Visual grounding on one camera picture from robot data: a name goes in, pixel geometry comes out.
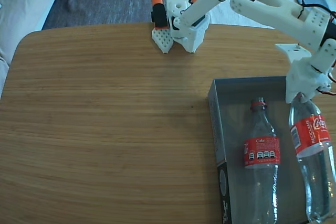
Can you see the white sofa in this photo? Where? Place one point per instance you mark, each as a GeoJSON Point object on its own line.
{"type": "Point", "coordinates": [23, 11]}

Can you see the flat white camera plate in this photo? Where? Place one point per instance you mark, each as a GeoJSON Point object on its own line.
{"type": "Point", "coordinates": [294, 52]}

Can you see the clear bottle nutrition marks label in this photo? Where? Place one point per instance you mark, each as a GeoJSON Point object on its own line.
{"type": "Point", "coordinates": [262, 153]}

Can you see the clear bottle script logo label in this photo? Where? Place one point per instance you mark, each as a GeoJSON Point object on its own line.
{"type": "Point", "coordinates": [309, 134]}

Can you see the grey cardboard box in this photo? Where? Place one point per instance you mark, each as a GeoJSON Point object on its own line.
{"type": "Point", "coordinates": [233, 134]}

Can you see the white rug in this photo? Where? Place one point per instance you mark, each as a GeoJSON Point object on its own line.
{"type": "Point", "coordinates": [223, 16]}

